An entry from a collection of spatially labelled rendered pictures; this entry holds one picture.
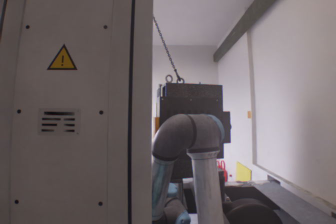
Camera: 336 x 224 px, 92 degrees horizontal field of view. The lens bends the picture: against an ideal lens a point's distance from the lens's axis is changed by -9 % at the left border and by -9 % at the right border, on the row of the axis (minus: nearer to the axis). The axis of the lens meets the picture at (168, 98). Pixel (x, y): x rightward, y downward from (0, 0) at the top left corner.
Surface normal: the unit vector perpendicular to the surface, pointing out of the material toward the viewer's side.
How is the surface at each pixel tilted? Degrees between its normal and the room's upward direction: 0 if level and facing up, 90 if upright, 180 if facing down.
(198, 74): 90
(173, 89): 90
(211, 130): 80
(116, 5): 90
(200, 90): 90
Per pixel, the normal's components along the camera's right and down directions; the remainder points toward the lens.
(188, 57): 0.00, -0.10
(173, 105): 0.23, -0.10
